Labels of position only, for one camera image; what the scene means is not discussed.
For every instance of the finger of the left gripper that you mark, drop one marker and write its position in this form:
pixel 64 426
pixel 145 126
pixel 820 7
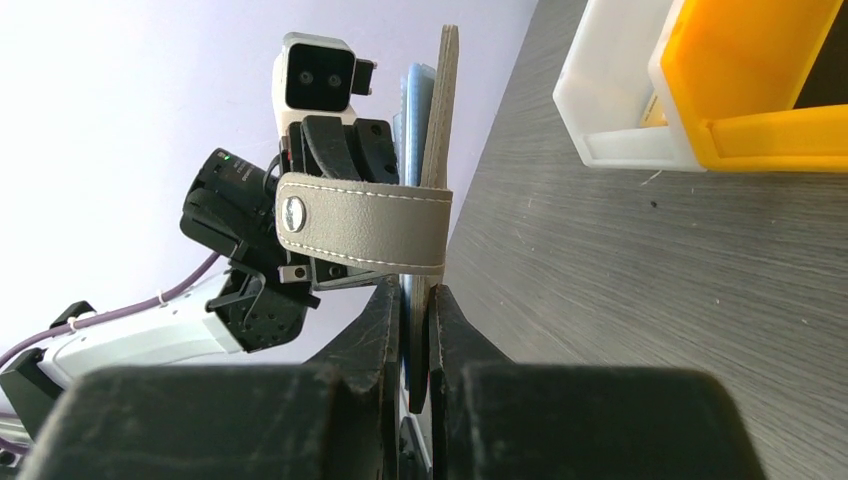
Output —
pixel 326 152

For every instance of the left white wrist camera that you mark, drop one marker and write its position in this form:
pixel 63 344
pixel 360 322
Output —
pixel 317 75

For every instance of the white plastic bin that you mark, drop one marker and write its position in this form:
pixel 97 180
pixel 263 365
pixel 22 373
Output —
pixel 604 89

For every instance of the middle orange plastic bin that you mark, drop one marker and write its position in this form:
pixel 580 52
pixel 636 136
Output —
pixel 729 74

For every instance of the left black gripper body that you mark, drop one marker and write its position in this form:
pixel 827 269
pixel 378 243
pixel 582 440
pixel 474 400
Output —
pixel 229 208

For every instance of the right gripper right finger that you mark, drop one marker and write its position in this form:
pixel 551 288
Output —
pixel 494 418

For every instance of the wooden cards in white bin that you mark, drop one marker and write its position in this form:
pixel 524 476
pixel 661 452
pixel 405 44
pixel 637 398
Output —
pixel 653 114

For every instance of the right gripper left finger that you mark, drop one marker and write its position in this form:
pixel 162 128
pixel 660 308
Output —
pixel 333 417

